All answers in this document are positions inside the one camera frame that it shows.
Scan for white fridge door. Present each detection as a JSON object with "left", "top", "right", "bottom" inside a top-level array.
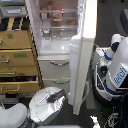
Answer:
[{"left": 68, "top": 0, "right": 98, "bottom": 115}]

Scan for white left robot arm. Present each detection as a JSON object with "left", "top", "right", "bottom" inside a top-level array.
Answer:
[{"left": 0, "top": 87, "right": 66, "bottom": 128}]

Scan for upper fridge drawer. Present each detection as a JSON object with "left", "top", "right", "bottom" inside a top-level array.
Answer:
[{"left": 39, "top": 60, "right": 70, "bottom": 79}]

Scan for white refrigerator body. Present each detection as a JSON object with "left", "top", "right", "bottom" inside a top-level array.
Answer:
[{"left": 23, "top": 0, "right": 84, "bottom": 100}]

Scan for wooden drawer cabinet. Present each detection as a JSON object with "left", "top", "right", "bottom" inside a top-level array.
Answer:
[{"left": 0, "top": 17, "right": 43, "bottom": 96}]

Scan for white blue Fetch robot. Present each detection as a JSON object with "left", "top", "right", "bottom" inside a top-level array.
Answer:
[{"left": 92, "top": 34, "right": 128, "bottom": 106}]

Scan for food items on shelf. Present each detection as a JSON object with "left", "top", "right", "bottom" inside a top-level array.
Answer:
[{"left": 39, "top": 0, "right": 77, "bottom": 27}]

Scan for white right gripper tip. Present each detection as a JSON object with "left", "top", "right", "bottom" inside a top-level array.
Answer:
[{"left": 90, "top": 116, "right": 101, "bottom": 128}]

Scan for grey box on cabinet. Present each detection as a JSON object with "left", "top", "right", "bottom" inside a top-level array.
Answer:
[{"left": 0, "top": 6, "right": 27, "bottom": 17}]

